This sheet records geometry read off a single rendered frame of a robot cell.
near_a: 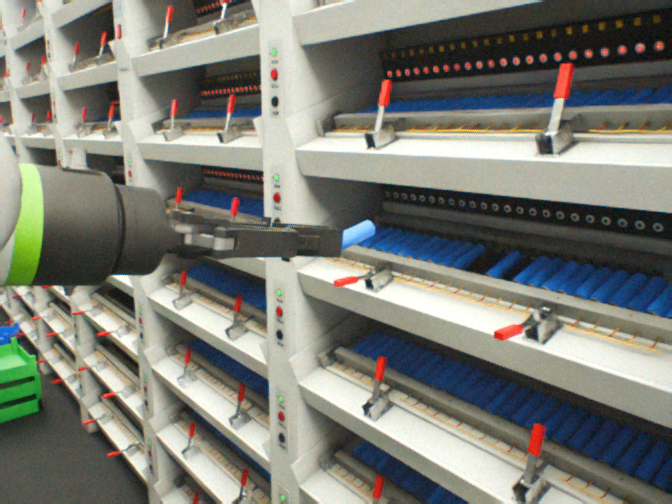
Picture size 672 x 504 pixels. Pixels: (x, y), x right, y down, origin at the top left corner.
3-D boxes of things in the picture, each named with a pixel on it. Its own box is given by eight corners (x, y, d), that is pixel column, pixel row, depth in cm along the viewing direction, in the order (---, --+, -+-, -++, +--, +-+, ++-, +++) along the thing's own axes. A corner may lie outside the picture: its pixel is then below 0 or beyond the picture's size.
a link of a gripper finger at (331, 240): (284, 224, 58) (288, 225, 57) (339, 228, 62) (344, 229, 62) (280, 254, 58) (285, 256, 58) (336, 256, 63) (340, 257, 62)
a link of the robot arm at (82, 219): (11, 283, 49) (36, 310, 42) (20, 141, 47) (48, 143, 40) (87, 283, 52) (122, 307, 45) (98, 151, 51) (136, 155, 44)
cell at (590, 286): (614, 281, 70) (585, 309, 67) (599, 278, 71) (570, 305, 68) (612, 267, 69) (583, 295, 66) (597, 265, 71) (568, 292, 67)
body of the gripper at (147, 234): (128, 187, 44) (236, 198, 50) (93, 180, 51) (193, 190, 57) (119, 285, 45) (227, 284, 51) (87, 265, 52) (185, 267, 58)
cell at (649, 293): (668, 292, 65) (640, 322, 62) (651, 288, 67) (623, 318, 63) (668, 278, 65) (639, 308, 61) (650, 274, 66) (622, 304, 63)
